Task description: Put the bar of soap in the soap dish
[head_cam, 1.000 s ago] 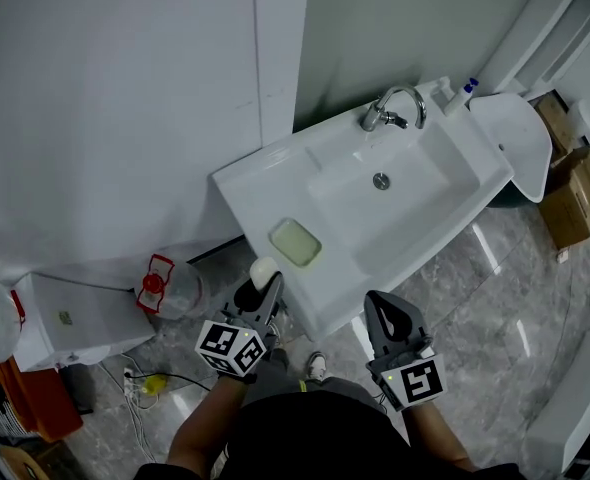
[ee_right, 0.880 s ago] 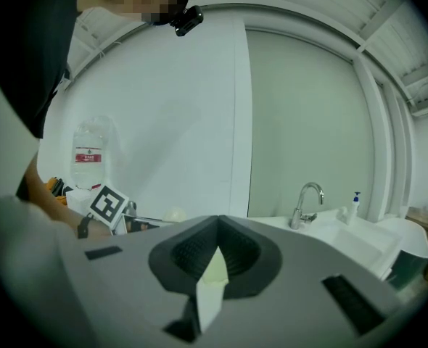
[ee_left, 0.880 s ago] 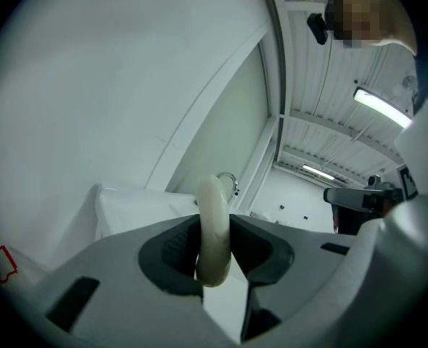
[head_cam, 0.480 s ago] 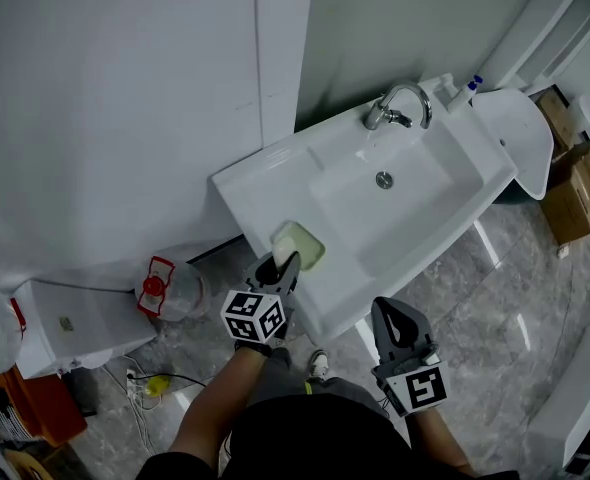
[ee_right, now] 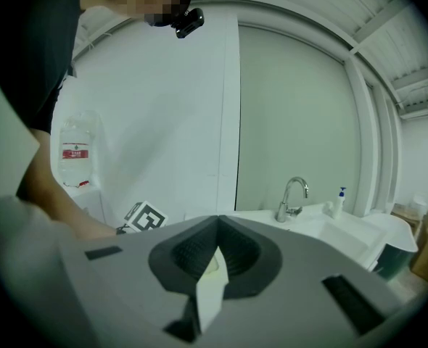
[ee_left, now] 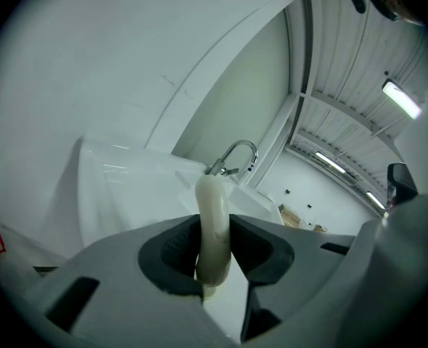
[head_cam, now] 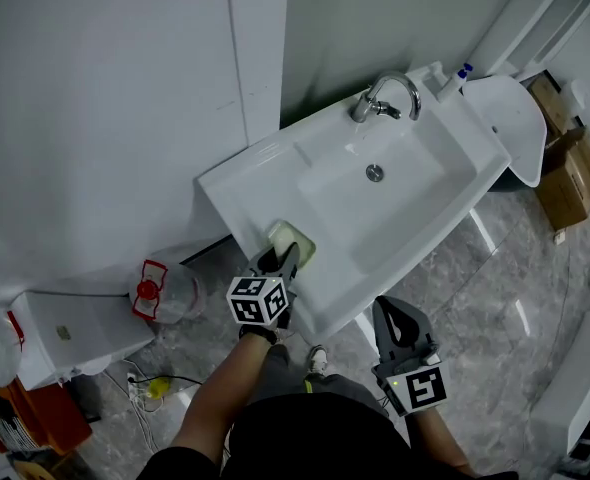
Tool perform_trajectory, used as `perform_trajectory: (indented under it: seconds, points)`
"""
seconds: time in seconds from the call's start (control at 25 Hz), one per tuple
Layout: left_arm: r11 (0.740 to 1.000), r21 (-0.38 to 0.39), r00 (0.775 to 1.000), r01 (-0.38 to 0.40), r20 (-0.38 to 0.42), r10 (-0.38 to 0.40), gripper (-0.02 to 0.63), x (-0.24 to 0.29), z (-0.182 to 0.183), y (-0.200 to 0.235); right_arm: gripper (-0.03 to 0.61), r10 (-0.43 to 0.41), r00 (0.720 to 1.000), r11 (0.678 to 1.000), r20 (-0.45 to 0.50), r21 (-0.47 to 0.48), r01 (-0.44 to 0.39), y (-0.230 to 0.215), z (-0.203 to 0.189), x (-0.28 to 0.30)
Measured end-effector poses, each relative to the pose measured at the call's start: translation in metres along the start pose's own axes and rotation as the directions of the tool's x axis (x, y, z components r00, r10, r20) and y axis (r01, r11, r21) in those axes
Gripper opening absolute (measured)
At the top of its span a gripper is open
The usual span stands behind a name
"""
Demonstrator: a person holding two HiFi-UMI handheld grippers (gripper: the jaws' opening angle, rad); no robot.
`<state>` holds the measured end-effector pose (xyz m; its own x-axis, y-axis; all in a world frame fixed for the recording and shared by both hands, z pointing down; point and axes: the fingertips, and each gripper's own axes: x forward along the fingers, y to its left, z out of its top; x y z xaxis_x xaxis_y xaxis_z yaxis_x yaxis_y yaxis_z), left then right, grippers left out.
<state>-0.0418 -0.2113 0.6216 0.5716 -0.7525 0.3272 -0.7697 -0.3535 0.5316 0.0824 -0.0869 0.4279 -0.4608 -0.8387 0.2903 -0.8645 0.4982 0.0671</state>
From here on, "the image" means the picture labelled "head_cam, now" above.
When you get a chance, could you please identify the white rectangular box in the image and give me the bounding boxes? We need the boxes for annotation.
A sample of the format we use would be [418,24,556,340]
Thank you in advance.
[10,290,157,392]

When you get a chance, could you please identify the white ceramic fixture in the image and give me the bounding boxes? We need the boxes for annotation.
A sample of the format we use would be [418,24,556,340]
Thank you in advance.
[528,308,590,457]

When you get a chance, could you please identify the small brown cardboard box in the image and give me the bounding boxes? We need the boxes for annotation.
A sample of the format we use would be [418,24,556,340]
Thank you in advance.
[526,71,576,139]

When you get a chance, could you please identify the white power strip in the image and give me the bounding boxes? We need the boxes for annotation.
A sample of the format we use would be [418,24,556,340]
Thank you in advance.
[126,371,152,405]

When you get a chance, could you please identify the white spray bottle blue nozzle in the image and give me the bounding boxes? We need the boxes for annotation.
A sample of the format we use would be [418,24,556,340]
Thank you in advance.
[435,62,474,103]

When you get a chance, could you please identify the white ceramic sink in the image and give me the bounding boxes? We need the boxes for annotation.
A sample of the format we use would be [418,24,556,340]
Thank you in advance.
[196,60,513,345]

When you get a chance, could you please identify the white bar of soap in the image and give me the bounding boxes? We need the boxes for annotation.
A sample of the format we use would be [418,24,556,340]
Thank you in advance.
[269,227,299,260]

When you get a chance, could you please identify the person's white shoe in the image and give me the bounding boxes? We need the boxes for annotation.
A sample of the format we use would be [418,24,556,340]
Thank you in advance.
[306,344,330,377]

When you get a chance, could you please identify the black cable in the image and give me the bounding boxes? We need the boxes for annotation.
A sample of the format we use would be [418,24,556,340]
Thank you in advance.
[127,373,204,387]

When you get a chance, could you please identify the person's grey trousers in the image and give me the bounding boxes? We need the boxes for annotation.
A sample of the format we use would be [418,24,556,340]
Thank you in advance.
[248,343,392,419]

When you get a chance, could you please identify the person's right forearm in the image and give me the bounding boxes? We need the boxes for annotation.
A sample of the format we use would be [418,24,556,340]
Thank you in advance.
[405,407,478,478]

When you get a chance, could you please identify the person's left forearm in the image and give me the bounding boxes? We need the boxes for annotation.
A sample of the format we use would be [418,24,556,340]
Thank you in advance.
[169,332,277,465]

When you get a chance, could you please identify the chrome faucet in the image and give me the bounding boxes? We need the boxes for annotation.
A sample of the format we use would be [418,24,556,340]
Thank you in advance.
[349,71,422,124]

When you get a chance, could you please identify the yellow plug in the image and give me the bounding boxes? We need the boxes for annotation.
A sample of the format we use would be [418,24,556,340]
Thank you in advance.
[147,376,172,400]

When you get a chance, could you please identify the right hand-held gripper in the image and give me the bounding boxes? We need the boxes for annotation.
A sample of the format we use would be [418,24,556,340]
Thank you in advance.
[371,295,451,418]

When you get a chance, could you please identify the clear water jug red cap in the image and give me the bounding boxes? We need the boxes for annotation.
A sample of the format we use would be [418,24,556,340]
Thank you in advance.
[128,259,208,325]

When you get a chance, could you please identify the person's black shirt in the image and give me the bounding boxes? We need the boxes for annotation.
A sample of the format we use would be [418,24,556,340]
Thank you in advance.
[135,391,521,480]

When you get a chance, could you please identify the orange box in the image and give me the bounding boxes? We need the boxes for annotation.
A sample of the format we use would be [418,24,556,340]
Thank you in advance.
[0,377,94,457]

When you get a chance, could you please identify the large brown cardboard box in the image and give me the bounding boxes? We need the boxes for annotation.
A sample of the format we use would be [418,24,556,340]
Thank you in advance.
[533,126,590,233]

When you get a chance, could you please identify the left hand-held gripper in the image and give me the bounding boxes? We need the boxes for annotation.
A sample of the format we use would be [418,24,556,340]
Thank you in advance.
[225,241,301,340]

